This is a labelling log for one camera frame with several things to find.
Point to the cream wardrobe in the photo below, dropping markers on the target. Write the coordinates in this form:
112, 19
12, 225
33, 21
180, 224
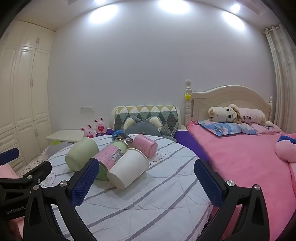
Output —
23, 92

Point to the pink cup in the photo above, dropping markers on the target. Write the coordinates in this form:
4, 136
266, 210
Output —
144, 145

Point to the blue labelled can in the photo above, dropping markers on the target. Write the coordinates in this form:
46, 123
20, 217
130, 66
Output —
119, 134

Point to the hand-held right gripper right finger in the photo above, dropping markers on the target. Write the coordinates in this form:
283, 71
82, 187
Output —
208, 184

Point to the pink plush toy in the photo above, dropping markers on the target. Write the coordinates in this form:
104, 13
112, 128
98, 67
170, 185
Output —
285, 151

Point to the white curtain rod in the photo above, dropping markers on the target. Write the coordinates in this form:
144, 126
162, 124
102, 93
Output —
274, 28

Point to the white wall switch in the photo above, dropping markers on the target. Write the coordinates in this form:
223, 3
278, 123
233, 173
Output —
87, 108

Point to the cream nightstand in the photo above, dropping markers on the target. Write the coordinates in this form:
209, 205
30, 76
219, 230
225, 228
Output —
64, 135

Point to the pink and green labelled bottle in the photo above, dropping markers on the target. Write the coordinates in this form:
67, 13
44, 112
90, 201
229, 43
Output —
111, 157

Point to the large pink bunny plush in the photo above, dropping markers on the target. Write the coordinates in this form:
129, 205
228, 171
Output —
100, 127

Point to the ceiling light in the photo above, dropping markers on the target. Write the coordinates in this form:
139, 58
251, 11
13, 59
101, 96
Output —
235, 8

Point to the blue cloth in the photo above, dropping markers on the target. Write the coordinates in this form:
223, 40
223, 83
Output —
288, 138

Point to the triangle-patterned quilted headboard cover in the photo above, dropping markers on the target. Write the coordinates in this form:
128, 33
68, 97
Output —
148, 112

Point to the dog plush bolster pillow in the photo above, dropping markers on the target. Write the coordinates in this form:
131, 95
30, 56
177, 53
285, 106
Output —
223, 113

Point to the small pink bunny plush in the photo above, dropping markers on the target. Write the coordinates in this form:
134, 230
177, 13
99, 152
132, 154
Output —
89, 132

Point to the cream curtain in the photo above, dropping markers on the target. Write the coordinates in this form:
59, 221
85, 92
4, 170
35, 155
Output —
284, 81

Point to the pink cloth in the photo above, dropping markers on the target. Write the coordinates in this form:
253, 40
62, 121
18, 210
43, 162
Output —
7, 172

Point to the pink fleece blanket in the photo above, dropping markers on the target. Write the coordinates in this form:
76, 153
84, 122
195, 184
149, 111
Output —
242, 162

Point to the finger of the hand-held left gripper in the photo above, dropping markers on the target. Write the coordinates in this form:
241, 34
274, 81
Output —
9, 156
40, 171

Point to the printed white bed sheet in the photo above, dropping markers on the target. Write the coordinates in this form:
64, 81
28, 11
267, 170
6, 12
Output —
37, 160

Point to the light green cup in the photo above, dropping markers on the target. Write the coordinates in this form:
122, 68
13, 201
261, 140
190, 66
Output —
81, 154

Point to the cream wooden bed headboard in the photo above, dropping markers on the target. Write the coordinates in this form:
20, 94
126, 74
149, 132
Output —
231, 97

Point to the blue printed pillow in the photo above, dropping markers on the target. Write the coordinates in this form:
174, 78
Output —
222, 128

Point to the grey eared plush cushion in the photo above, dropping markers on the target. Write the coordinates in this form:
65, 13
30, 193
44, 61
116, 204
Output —
143, 127

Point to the pink pillow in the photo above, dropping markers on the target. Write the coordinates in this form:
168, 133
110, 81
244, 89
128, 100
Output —
266, 129

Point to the yellow crown ornament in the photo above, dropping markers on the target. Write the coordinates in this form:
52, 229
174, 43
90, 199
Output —
188, 96

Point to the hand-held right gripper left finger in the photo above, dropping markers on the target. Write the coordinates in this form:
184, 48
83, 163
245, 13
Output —
83, 184

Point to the white paper cup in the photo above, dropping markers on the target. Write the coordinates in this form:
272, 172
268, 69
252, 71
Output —
128, 170

